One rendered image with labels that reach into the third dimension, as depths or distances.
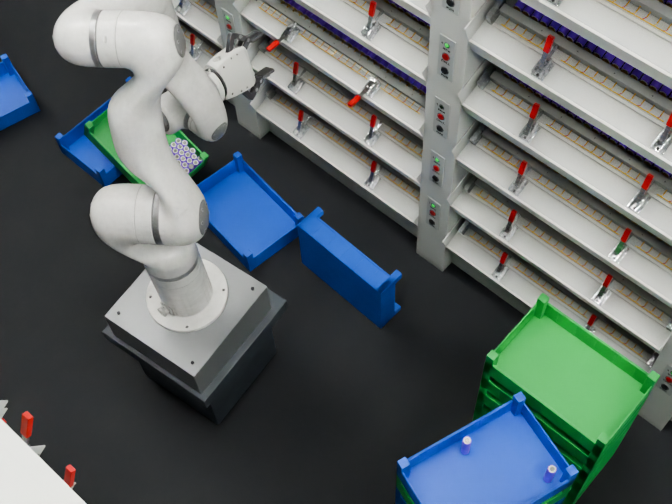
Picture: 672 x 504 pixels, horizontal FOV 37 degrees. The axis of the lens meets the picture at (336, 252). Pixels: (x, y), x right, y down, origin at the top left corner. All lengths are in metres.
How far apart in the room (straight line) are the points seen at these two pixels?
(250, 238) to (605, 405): 1.14
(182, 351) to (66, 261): 0.74
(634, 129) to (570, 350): 0.57
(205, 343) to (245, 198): 0.74
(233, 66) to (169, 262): 0.48
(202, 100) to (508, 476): 1.00
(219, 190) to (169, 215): 1.00
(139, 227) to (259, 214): 0.95
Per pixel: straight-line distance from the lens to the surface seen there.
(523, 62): 2.02
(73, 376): 2.79
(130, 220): 2.02
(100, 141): 3.04
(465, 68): 2.12
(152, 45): 1.79
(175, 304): 2.29
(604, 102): 1.98
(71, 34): 1.84
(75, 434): 2.72
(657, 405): 2.61
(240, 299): 2.35
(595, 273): 2.45
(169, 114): 2.21
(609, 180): 2.12
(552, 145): 2.15
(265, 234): 2.88
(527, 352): 2.28
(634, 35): 1.82
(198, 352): 2.31
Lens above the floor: 2.45
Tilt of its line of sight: 60 degrees down
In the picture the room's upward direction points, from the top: 4 degrees counter-clockwise
